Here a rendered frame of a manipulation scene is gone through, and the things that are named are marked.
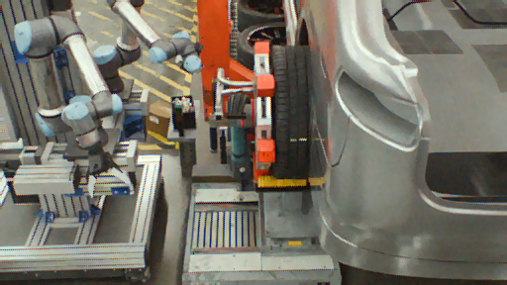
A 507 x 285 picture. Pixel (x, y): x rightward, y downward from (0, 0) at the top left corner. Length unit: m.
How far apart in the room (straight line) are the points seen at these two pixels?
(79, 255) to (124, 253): 0.22
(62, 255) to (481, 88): 2.20
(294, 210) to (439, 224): 1.40
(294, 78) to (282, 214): 0.90
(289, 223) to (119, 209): 0.96
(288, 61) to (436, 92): 0.71
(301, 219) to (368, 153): 1.43
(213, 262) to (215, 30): 1.24
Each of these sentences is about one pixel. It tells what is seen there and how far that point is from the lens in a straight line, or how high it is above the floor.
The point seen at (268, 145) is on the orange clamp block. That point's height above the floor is 0.88.
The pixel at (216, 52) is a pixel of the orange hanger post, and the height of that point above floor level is 0.97.
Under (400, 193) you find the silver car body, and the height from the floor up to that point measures 1.23.
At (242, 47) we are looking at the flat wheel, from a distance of 4.23.
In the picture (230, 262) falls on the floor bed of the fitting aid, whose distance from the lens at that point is 3.08.
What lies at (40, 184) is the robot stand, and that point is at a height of 0.72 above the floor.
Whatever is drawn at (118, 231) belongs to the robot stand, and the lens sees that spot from 3.15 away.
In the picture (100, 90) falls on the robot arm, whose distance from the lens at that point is 2.25.
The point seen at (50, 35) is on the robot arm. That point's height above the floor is 1.42.
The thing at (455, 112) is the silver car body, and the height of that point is 0.97.
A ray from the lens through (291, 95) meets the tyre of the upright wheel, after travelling 2.48.
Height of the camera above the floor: 2.36
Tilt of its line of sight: 36 degrees down
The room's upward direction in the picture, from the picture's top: straight up
